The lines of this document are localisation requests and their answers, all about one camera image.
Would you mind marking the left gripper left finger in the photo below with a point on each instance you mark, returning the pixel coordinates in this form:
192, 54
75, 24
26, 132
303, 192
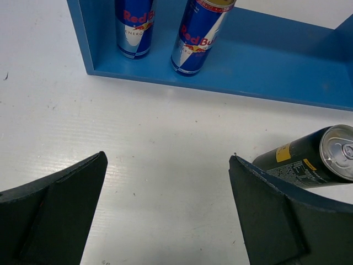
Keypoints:
47, 221

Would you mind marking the Red Bull can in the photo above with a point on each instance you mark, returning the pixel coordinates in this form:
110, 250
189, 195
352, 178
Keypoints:
198, 31
134, 21

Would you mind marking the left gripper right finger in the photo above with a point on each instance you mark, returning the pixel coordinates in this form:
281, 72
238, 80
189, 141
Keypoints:
284, 224

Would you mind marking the black can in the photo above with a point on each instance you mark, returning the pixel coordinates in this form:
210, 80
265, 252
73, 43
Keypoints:
322, 158

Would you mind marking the blue and yellow shelf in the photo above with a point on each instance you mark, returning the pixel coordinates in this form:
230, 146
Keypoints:
256, 54

